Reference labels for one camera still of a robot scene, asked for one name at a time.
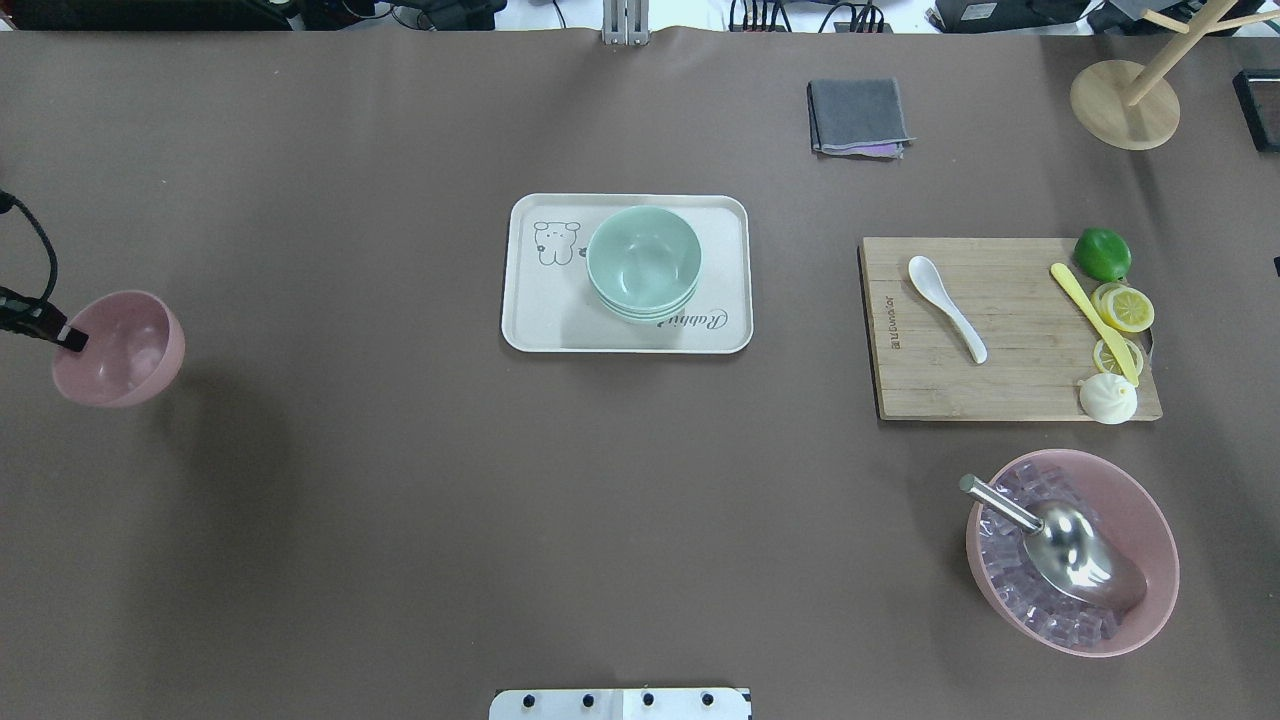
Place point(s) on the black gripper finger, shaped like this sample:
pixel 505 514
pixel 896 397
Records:
pixel 39 319

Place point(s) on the white ceramic spoon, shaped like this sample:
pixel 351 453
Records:
pixel 928 283

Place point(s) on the green bowl stack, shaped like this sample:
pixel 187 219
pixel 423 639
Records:
pixel 644 263

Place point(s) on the large pink ice bowl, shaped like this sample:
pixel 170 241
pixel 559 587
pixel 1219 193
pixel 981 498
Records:
pixel 1133 523

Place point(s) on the cream rabbit tray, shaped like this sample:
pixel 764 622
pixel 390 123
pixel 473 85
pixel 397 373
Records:
pixel 550 306

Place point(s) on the grey folded cloth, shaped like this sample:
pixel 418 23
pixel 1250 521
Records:
pixel 849 112

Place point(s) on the purple cloth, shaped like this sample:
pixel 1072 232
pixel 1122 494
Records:
pixel 873 150

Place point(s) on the wooden cutting board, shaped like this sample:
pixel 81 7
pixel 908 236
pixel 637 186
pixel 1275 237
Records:
pixel 1039 343

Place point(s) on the metal scoop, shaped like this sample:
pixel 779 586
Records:
pixel 1067 550

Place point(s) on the green lime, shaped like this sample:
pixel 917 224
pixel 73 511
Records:
pixel 1102 254

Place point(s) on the lower lemon slice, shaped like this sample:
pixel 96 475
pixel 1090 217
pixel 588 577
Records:
pixel 1104 359

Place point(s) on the lemon slice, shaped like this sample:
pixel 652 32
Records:
pixel 1104 359
pixel 1124 308

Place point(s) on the clear ice cubes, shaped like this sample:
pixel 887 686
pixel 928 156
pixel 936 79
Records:
pixel 1034 603

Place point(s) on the yellow plastic knife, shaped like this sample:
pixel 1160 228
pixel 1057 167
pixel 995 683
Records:
pixel 1071 286

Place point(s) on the upper lemon slice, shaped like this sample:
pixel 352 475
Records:
pixel 1124 308

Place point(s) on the wooden mug tree stand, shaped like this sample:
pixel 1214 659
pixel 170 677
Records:
pixel 1132 106

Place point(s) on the black device at edge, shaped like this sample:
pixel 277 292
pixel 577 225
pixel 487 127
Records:
pixel 1257 91

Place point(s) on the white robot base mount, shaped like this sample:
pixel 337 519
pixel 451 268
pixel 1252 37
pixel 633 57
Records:
pixel 623 703

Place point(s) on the aluminium frame post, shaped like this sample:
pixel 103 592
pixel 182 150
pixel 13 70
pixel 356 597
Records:
pixel 625 22

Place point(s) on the metal board handle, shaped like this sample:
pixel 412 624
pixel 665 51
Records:
pixel 1147 341

